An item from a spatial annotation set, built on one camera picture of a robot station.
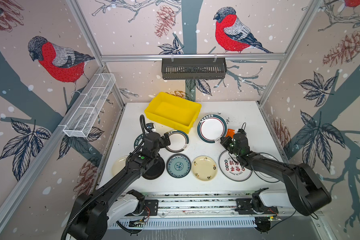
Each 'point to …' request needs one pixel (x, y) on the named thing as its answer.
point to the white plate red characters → (232, 170)
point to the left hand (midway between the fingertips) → (161, 134)
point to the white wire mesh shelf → (83, 117)
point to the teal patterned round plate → (178, 165)
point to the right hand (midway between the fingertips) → (219, 138)
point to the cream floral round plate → (204, 168)
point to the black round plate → (156, 169)
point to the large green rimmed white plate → (211, 128)
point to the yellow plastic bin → (175, 111)
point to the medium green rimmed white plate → (179, 141)
